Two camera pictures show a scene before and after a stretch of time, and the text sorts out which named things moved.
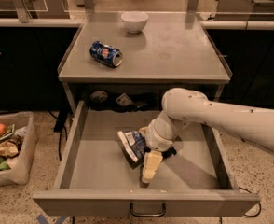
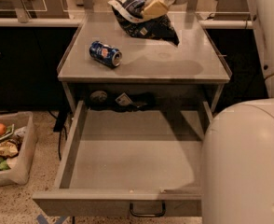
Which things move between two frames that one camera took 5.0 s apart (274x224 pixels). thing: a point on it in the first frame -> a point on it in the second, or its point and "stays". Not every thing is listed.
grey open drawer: x=197 y=180 stays
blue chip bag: x=132 y=146 -> x=128 y=11
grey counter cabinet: x=105 y=67 stays
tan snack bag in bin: x=6 y=148 stays
